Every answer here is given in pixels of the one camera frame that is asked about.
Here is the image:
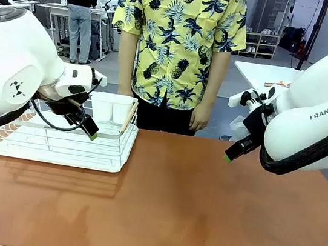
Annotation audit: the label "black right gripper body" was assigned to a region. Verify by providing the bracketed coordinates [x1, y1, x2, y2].
[240, 103, 274, 145]

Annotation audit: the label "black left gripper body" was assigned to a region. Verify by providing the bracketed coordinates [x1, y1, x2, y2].
[34, 83, 92, 128]

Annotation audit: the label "person's right forearm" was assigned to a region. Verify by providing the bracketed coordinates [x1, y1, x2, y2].
[113, 28, 143, 92]

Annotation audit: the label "person's left forearm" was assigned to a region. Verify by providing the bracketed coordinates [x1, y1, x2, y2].
[194, 48, 233, 114]

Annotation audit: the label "person's right hand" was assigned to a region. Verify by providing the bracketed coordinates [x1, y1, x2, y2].
[116, 88, 134, 97]

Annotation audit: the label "person's left hand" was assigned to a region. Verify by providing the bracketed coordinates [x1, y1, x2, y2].
[188, 104, 213, 134]

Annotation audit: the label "clear plastic container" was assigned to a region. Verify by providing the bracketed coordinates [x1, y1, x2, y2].
[226, 113, 255, 145]

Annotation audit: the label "white cutlery holder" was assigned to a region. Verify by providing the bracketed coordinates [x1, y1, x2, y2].
[87, 90, 136, 127]

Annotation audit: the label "small wooden piece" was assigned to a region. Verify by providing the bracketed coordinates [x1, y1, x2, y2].
[263, 78, 293, 91]

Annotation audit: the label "white drip tray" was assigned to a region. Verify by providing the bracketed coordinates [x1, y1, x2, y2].
[0, 105, 140, 176]

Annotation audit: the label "white side table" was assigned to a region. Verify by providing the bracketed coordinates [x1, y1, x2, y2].
[230, 59, 306, 98]

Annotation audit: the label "black trousers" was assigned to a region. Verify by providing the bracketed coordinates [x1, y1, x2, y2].
[134, 91, 202, 138]

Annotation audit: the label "wooden shoe rack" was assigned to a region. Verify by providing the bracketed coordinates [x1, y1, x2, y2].
[232, 28, 283, 62]

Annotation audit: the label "black bag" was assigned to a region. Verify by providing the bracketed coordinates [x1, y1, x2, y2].
[278, 24, 310, 58]

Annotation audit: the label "white background work table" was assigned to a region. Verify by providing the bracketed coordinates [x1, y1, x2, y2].
[29, 0, 117, 64]

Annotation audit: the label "black tripod pole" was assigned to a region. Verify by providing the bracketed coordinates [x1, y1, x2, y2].
[294, 0, 328, 74]

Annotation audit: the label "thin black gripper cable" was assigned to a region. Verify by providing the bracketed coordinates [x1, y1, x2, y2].
[27, 67, 104, 136]

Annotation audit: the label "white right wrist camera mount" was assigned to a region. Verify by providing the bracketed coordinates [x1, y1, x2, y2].
[227, 84, 280, 115]

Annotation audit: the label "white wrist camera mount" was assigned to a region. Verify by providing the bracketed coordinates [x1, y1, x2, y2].
[90, 68, 109, 88]
[227, 84, 280, 115]

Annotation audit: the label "white wire dish rack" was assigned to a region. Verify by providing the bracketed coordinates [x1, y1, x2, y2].
[0, 77, 144, 168]

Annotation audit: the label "long wooden rack handle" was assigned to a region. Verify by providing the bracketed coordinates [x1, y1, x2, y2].
[119, 98, 140, 136]

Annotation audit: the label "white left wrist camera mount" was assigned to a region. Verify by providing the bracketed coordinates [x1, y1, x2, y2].
[90, 68, 109, 88]

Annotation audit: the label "black braided right arm hose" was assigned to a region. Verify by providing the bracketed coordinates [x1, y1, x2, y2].
[255, 108, 328, 183]

